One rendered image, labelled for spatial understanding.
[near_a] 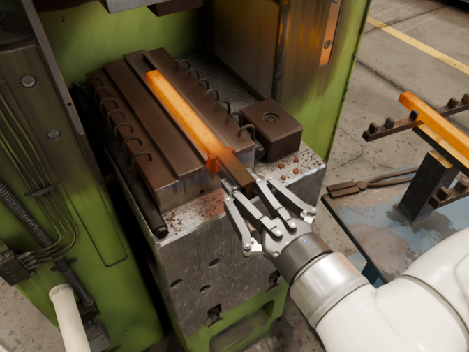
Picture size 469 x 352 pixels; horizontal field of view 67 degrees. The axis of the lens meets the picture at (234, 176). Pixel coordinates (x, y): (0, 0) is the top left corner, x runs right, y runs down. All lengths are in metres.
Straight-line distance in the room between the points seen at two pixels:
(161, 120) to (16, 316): 1.23
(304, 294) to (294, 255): 0.05
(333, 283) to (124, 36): 0.78
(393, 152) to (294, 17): 1.60
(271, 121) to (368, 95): 1.98
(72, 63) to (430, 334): 0.89
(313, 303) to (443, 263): 0.16
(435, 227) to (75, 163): 0.88
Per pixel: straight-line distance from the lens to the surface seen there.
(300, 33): 0.80
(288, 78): 0.84
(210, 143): 0.63
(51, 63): 0.60
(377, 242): 0.99
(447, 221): 1.12
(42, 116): 0.64
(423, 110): 0.96
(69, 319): 0.92
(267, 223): 0.52
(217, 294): 0.90
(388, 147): 2.30
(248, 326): 1.36
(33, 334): 1.70
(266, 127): 0.71
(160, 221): 0.61
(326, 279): 0.45
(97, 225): 0.84
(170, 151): 0.65
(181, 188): 0.63
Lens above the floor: 1.43
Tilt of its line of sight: 47 degrees down
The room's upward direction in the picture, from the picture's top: straight up
